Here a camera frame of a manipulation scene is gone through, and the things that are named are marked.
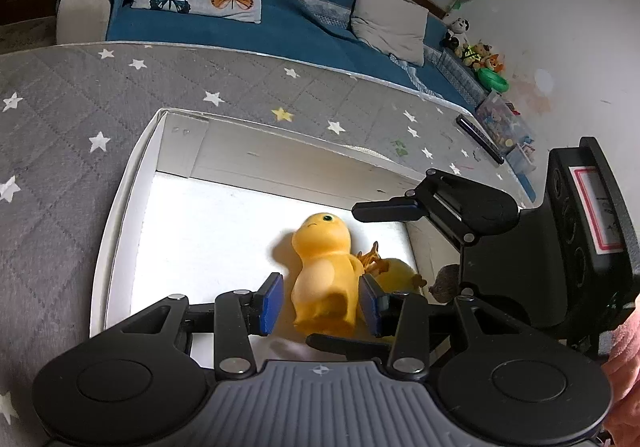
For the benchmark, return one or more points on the panda plush toy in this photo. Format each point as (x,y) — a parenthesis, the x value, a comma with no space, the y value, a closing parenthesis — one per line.
(457,29)

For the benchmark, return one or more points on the white cardboard box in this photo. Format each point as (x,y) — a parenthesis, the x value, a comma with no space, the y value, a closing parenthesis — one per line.
(200,237)

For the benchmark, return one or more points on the yellow plush toy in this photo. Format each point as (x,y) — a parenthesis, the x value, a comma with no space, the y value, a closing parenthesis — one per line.
(477,54)

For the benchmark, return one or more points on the small pale blue box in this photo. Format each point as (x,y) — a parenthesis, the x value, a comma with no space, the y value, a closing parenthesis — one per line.
(522,158)

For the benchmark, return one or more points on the clear plastic toy bin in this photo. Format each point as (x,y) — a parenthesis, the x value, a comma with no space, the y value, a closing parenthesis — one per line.
(502,124)

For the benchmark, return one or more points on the orange fox plush toy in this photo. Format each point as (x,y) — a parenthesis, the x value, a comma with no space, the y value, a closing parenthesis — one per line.
(495,63)

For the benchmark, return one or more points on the yellow rubber duck figure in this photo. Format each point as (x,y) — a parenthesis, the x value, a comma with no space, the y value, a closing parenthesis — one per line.
(320,277)

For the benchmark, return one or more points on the beige cushion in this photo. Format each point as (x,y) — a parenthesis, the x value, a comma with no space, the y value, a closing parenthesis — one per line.
(390,24)

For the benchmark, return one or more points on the black remote control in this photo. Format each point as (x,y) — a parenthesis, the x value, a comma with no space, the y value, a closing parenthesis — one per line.
(480,138)

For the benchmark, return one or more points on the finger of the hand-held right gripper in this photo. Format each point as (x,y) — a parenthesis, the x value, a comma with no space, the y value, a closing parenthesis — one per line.
(450,207)
(345,345)

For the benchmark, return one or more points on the blue sofa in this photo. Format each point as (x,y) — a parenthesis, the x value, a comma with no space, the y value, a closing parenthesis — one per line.
(310,27)

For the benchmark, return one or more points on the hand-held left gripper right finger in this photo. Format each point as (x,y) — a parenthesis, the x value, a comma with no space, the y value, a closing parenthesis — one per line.
(371,309)

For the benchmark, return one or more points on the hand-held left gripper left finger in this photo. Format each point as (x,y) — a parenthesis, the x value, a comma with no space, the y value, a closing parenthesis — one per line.
(270,307)

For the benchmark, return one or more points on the brown fuzzy hedgehog toy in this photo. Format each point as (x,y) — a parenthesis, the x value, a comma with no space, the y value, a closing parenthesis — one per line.
(447,284)

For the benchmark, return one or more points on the round yellow toy orange feet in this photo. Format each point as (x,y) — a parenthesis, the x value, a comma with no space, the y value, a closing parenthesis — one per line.
(400,277)

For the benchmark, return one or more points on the grey star print mat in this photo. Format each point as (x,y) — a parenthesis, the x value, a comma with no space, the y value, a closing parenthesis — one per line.
(60,127)

